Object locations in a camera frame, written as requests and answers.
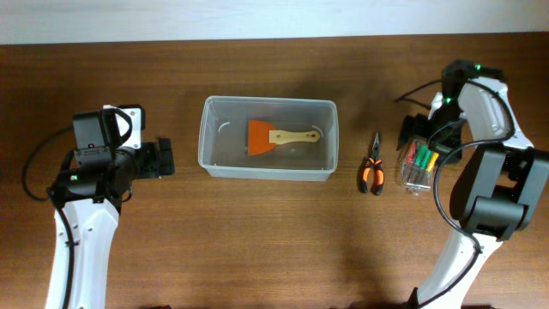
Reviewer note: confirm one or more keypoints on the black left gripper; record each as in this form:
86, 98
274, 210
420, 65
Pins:
151, 159

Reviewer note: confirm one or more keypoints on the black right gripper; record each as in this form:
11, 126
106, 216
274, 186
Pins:
423, 130

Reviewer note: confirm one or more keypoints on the clear case of screwdrivers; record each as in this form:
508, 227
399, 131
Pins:
418, 167

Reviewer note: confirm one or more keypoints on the orange black needle-nose pliers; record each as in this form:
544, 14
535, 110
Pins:
372, 164

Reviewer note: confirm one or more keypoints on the orange scraper wooden handle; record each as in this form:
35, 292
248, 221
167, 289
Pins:
263, 137

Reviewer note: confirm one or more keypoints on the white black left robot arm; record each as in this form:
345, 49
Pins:
87, 195

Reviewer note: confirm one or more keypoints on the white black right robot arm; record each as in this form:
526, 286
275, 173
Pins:
486, 176

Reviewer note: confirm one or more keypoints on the clear plastic container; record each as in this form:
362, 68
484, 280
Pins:
223, 146

